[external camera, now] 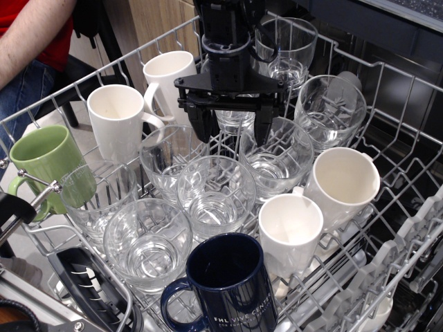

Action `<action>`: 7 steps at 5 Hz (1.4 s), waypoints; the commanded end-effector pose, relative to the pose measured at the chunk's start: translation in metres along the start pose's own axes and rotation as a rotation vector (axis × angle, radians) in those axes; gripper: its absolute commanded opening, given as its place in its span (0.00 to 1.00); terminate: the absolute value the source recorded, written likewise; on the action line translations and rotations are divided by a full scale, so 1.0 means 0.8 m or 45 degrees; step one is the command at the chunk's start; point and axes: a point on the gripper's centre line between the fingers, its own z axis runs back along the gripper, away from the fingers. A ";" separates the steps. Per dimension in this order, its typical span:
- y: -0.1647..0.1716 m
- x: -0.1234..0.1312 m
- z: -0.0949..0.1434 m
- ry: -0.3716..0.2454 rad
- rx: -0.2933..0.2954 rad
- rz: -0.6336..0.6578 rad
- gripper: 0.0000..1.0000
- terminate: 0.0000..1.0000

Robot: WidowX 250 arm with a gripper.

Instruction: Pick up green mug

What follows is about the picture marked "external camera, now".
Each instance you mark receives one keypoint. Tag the tall white mug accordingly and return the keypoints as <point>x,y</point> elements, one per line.
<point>161,96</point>

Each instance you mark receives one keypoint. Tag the grey wire dishwasher rack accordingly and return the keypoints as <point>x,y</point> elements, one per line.
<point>410,166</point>

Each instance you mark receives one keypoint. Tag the clear glass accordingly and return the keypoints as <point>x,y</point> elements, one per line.
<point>116,186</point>
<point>331,108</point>
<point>231,122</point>
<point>165,153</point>
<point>282,162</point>
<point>217,194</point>
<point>286,47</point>
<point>148,242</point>

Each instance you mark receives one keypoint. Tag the clear glass centre front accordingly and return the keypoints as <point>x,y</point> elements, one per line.
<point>217,194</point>

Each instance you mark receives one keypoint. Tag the grey plastic tine holder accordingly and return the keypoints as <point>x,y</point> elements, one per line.
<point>349,308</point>

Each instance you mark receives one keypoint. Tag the clear glass back right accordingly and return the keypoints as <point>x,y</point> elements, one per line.
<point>286,47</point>

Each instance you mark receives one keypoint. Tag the person forearm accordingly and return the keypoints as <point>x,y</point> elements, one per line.
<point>34,28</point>

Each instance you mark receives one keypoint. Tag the large white mug right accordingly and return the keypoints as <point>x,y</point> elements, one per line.
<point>341,183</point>

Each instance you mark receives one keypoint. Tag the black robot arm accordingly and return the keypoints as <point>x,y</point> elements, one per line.
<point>224,16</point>

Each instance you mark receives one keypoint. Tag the clear glass front left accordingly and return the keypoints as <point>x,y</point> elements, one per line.
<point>148,242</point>

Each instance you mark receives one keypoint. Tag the clear glass centre left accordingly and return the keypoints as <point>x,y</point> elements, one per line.
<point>165,153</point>

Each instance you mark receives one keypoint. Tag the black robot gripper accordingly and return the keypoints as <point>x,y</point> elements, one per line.
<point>230,83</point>

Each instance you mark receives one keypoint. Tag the clear glass centre right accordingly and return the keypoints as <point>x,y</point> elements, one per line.
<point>282,162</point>

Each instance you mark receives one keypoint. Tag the small white mug front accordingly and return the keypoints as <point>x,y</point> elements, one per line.
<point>289,229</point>

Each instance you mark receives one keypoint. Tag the clear glass back middle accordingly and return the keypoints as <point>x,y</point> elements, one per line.
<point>231,122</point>

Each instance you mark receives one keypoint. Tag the navy blue printed mug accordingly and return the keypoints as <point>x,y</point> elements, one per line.
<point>227,275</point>

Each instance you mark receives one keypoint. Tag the green ceramic mug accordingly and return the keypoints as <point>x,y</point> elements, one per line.
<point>49,154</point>

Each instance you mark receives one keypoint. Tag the white mug back left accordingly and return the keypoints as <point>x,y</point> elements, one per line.
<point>117,115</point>

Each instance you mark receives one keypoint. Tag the black rack handle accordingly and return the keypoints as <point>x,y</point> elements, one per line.
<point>94,293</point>

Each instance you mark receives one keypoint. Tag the metal clamp with black handle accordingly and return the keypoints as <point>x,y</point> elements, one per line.
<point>16,211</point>

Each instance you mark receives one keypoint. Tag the clear glass far right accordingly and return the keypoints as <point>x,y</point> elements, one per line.
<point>331,108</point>

